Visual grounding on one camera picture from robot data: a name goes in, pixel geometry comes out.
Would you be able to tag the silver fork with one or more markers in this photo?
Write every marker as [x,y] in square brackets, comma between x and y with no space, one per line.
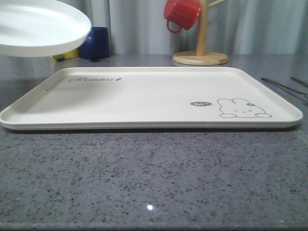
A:
[286,87]

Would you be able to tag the white round plate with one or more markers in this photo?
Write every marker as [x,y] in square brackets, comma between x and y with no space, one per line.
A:
[40,28]

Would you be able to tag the beige rabbit serving tray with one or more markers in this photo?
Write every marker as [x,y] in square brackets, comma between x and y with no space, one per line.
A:
[149,97]

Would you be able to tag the wooden mug tree stand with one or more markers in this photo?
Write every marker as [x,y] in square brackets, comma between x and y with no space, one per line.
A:
[201,56]

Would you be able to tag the grey curtain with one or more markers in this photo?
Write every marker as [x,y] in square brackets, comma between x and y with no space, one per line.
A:
[234,26]

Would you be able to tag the dark blue mug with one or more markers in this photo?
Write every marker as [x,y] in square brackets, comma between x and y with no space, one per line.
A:
[96,45]

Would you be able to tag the yellow mug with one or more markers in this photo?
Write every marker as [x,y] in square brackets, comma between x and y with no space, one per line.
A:
[67,55]

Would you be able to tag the red mug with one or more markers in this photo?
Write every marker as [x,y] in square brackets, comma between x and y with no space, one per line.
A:
[184,13]

